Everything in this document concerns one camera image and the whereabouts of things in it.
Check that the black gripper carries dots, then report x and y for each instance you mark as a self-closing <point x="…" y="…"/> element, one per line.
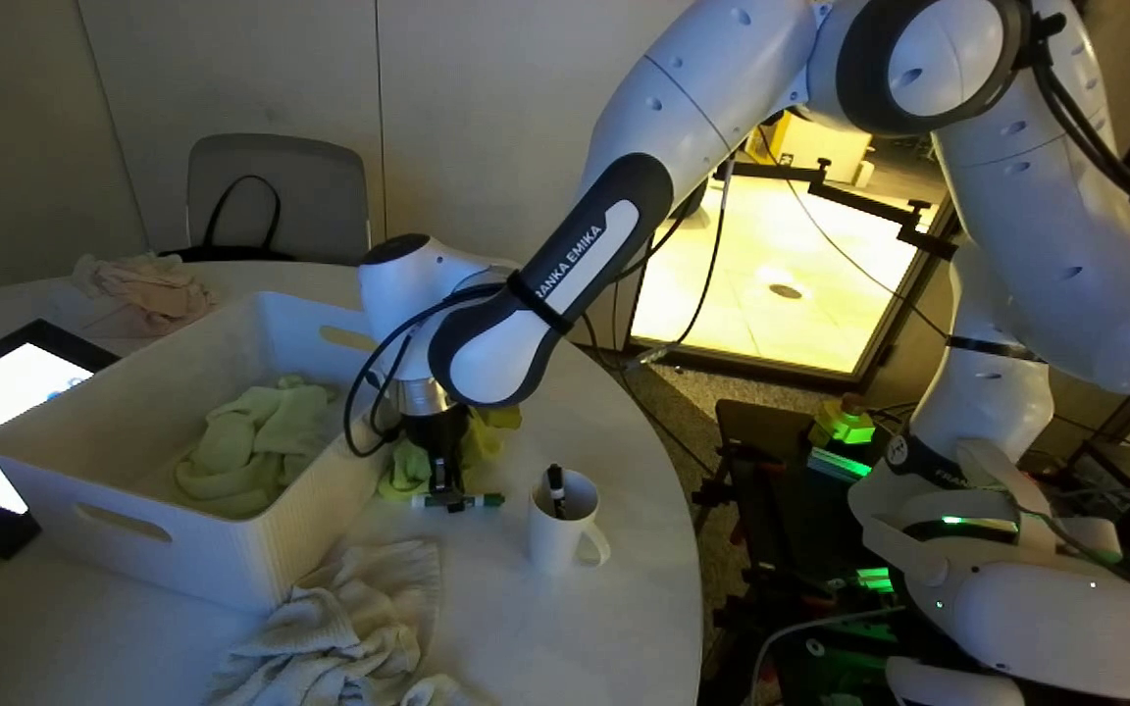
<point x="438" y="431"/>

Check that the green Expo marker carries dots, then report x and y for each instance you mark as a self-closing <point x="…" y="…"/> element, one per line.
<point x="489" y="498"/>

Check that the black Expo marker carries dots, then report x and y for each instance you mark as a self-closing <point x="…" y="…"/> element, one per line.
<point x="553" y="488"/>

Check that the pale green towel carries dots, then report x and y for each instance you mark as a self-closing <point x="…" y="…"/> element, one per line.
<point x="254" y="445"/>

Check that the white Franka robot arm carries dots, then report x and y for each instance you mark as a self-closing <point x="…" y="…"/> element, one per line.
<point x="724" y="93"/>

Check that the white cup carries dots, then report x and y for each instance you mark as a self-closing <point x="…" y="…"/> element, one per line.
<point x="567" y="530"/>

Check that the white waffle towel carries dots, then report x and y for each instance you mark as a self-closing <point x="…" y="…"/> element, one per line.
<point x="332" y="629"/>

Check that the white plastic basket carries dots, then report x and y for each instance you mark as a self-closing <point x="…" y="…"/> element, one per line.
<point x="199" y="552"/>

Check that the bright yellow cloth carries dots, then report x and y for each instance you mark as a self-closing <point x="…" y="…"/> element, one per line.
<point x="403" y="465"/>

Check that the grey office chair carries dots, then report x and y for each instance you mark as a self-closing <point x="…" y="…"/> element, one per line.
<point x="332" y="196"/>

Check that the pink cloth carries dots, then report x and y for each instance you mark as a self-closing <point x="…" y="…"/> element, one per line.
<point x="148" y="288"/>

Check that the black camera stand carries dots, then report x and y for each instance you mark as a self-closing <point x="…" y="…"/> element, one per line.
<point x="880" y="200"/>

